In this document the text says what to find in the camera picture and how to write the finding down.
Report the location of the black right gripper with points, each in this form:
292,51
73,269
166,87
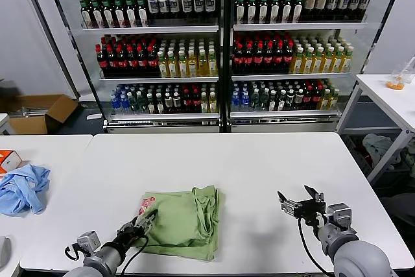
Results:
311,212

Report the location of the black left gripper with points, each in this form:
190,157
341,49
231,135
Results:
129,235

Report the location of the light green polo shirt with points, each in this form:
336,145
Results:
175,222

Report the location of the pale clothes pile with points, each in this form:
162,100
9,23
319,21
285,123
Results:
377,146

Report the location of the dark clothes heap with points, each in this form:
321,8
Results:
409,159

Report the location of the dark mesh basket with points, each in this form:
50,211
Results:
358,159

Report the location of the glass drinks display cabinet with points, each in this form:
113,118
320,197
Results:
285,127
162,128

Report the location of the white shelf board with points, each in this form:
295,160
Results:
285,114
149,28
298,25
159,78
291,76
162,116

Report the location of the black chair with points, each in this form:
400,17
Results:
402,211

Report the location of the small dark bottle white cap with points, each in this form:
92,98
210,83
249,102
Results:
150,104
159,104
299,100
290,100

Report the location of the small clear bottle white label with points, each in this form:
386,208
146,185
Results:
273,102
281,101

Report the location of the small cola bottle red cap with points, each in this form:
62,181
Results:
308,98
316,98
196,102
187,102

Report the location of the small pale yellow drink bottle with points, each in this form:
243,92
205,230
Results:
333,100
324,100
205,103
213,103

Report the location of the green tinted water bottle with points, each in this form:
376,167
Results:
264,100
141,102
256,100
133,102

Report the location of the small blue drink bottle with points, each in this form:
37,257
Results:
245,101
125,102
236,101
115,102

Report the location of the small white floor object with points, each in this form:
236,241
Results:
94,116

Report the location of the small dark bottle tan label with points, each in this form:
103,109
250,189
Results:
177,103
168,103

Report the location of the crumpled light blue cloth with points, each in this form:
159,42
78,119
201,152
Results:
26,189

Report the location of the white side table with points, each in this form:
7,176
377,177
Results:
382,91

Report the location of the yellow juice bottle green cap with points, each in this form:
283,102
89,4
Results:
328,61
347,61
183,66
203,65
338,61
163,67
298,62
318,62
193,66
172,67
308,62
213,65

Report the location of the grey rounded object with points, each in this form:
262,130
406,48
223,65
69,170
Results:
4,250

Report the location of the glass flask orange liquid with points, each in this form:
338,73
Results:
396,85

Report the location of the orange and white box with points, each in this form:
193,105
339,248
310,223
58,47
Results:
9,159

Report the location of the open cardboard box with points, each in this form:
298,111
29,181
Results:
29,124

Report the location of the clear glass beaker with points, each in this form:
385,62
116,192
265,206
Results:
410,77

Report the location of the small white stand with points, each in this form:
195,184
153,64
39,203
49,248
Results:
4,122

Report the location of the black blurry bag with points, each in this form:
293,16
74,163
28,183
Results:
7,89

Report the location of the dark bottle green cap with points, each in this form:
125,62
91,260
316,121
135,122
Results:
275,8
143,12
108,13
298,7
120,13
264,8
252,8
97,13
86,13
131,12
287,7
240,8

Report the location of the dark bottle beige label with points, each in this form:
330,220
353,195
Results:
310,2
321,2

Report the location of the dark bottle grey label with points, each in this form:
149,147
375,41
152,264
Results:
332,2
366,1
344,2
356,2

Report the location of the dark bottle blue-white label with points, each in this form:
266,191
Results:
198,4
174,4
164,5
187,4
153,5
210,3

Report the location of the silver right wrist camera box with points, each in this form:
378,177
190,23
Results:
339,214

